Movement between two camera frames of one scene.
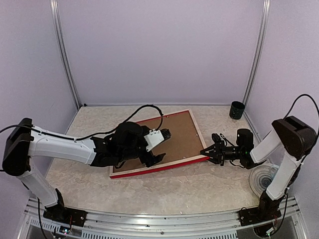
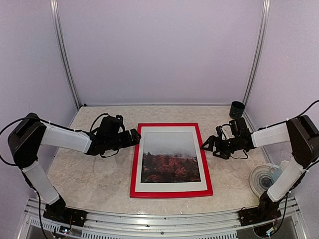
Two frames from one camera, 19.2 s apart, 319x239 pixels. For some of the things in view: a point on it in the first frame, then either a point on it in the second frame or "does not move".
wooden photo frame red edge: [185, 146] -> [195, 193]
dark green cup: [237, 109] does not move
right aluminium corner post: [265, 10] does not move
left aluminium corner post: [54, 7] does not move
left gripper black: [151, 159] -> [128, 142]
